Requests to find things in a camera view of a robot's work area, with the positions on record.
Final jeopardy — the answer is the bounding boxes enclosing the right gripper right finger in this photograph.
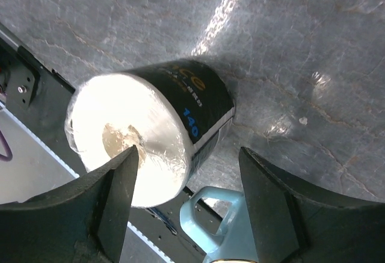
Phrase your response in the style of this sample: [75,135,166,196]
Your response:
[239,147,384,262]

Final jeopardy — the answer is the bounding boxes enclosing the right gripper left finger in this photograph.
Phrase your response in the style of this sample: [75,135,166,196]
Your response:
[1,146,138,262]

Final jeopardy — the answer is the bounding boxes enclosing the white paper roll front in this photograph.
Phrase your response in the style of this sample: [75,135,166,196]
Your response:
[64,59,235,208]

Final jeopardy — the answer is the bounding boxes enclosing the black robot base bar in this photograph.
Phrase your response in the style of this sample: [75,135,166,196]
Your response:
[1,26,206,262]

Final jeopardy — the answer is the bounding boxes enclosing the light blue white mug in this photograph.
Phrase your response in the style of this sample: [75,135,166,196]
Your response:
[179,186,258,262]

